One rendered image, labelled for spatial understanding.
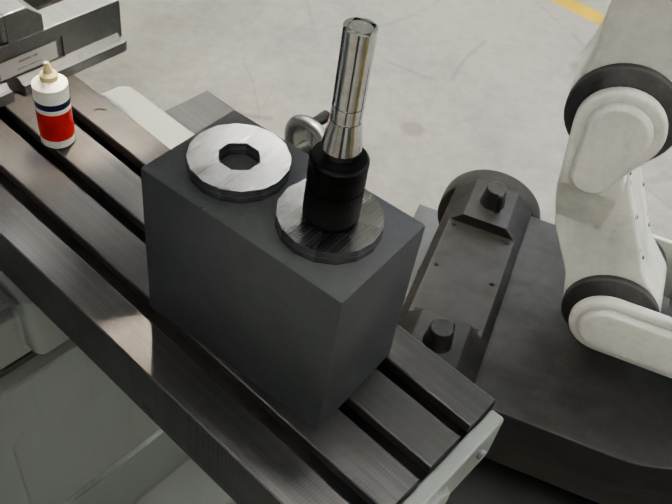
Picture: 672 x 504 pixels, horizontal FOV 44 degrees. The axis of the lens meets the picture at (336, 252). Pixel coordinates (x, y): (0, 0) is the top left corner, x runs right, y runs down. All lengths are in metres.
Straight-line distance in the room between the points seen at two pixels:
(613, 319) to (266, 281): 0.71
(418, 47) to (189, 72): 0.83
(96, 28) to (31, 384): 0.47
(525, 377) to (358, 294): 0.73
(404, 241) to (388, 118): 2.02
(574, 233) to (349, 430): 0.57
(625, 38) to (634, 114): 0.09
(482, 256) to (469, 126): 1.32
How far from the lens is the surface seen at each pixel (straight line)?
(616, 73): 1.07
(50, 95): 0.99
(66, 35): 1.15
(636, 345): 1.31
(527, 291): 1.46
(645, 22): 1.05
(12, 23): 1.09
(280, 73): 2.82
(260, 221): 0.68
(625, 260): 1.26
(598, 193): 1.13
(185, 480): 1.59
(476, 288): 1.40
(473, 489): 1.41
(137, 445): 1.44
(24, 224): 0.96
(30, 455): 1.25
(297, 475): 0.76
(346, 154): 0.61
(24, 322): 1.02
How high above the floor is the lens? 1.60
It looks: 46 degrees down
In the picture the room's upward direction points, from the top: 10 degrees clockwise
